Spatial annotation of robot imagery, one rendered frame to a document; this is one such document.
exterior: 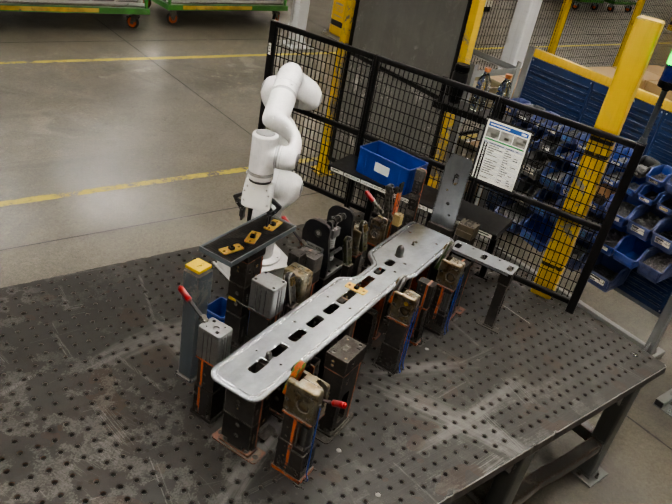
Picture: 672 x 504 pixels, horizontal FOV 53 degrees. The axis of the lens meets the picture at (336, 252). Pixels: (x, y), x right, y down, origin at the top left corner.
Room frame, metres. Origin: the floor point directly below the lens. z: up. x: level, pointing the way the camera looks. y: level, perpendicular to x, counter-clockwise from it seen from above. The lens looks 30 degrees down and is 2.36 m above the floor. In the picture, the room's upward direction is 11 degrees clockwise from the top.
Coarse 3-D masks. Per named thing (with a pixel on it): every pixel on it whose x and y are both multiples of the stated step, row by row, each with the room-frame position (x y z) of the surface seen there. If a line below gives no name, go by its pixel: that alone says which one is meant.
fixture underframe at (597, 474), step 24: (624, 408) 2.38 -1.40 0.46; (576, 432) 2.48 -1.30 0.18; (600, 432) 2.40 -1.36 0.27; (528, 456) 1.85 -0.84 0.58; (576, 456) 2.27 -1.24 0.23; (600, 456) 2.38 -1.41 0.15; (504, 480) 1.87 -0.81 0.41; (528, 480) 2.07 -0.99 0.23; (552, 480) 2.13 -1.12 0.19; (600, 480) 2.38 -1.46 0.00
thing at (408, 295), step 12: (396, 300) 2.04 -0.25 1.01; (408, 300) 2.02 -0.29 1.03; (396, 312) 2.03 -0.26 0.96; (408, 312) 2.01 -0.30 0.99; (396, 324) 2.03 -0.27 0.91; (408, 324) 2.01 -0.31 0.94; (396, 336) 2.03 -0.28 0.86; (384, 348) 2.04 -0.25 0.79; (396, 348) 2.02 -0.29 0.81; (384, 360) 2.03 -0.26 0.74; (396, 360) 2.01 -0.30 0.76; (396, 372) 2.02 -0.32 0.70
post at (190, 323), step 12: (192, 276) 1.76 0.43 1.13; (204, 276) 1.77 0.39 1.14; (192, 288) 1.75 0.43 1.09; (204, 288) 1.77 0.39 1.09; (192, 300) 1.75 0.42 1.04; (204, 300) 1.78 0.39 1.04; (192, 312) 1.76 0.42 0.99; (204, 312) 1.79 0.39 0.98; (192, 324) 1.76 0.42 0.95; (192, 336) 1.75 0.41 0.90; (180, 348) 1.78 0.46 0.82; (192, 348) 1.75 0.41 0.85; (180, 360) 1.77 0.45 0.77; (192, 360) 1.75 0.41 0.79; (180, 372) 1.77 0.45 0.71; (192, 372) 1.76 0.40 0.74
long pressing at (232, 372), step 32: (416, 224) 2.68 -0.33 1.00; (384, 256) 2.35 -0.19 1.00; (416, 256) 2.40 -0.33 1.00; (384, 288) 2.12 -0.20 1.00; (288, 320) 1.81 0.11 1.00; (352, 320) 1.88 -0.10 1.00; (256, 352) 1.62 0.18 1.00; (288, 352) 1.65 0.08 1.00; (224, 384) 1.46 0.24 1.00; (256, 384) 1.48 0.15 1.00
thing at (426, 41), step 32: (352, 0) 5.23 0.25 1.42; (384, 0) 5.01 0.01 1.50; (416, 0) 4.77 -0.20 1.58; (448, 0) 4.56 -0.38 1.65; (480, 0) 4.35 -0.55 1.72; (352, 32) 5.20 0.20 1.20; (384, 32) 4.96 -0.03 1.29; (416, 32) 4.72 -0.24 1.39; (448, 32) 4.52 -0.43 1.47; (384, 64) 4.92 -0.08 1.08; (416, 64) 4.68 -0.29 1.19; (448, 64) 4.47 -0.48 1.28; (352, 96) 5.12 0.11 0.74; (416, 96) 4.64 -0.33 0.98; (384, 128) 4.80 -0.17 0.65; (448, 128) 4.36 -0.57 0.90; (320, 160) 5.26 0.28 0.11
